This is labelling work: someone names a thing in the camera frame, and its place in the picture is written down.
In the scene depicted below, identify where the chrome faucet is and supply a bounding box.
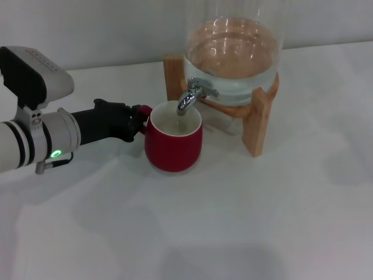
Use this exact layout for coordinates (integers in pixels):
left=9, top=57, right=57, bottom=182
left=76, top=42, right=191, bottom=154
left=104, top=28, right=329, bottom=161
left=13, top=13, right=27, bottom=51
left=176, top=76, right=220, bottom=118

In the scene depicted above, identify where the red cup with white inside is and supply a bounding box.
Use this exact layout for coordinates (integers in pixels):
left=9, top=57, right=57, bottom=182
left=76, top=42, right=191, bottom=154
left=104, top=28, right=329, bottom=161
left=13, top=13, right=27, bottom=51
left=139, top=100, right=204, bottom=178

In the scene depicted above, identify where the wooden dispenser stand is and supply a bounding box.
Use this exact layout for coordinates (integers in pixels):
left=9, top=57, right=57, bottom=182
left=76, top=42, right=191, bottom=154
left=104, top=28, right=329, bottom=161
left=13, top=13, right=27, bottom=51
left=163, top=53, right=280, bottom=159

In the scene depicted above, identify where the glass water dispenser jar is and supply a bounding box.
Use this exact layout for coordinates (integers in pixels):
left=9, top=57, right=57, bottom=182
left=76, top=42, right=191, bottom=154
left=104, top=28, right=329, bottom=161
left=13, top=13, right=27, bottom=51
left=184, top=0, right=285, bottom=107

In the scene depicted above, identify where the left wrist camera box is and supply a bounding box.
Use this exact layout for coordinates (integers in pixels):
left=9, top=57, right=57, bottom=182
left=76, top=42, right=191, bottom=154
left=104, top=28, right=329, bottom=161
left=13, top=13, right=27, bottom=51
left=0, top=45, right=75, bottom=118

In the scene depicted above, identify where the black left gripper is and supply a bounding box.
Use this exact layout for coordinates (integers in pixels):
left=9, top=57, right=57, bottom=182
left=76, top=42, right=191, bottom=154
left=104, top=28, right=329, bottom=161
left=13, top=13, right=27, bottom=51
left=70, top=98, right=149, bottom=147

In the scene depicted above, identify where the left arm cable with plug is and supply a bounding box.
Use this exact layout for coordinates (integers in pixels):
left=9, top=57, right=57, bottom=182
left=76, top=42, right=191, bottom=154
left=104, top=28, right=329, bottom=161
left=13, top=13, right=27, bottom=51
left=34, top=151, right=75, bottom=175

